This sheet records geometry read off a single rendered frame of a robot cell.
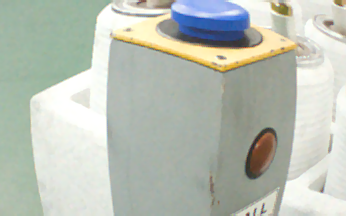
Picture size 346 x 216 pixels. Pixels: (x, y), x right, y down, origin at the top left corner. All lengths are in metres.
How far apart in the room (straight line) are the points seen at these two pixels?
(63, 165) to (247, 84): 0.32
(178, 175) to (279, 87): 0.06
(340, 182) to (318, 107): 0.08
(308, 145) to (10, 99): 0.68
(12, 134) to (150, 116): 0.69
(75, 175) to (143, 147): 0.27
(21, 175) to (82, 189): 0.31
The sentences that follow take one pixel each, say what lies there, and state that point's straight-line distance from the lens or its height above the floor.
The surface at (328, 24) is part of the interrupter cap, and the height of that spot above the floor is 0.25.
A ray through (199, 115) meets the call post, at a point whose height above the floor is 0.29.
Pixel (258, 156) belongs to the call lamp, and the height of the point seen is 0.26.
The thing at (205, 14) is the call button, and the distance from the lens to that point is 0.56.
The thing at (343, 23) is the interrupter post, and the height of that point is 0.26.
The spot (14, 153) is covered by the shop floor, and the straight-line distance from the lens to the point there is 1.19.
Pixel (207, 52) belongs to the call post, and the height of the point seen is 0.31.
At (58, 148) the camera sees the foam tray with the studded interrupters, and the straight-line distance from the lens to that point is 0.85.
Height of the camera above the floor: 0.49
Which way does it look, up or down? 22 degrees down
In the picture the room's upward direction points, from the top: 2 degrees clockwise
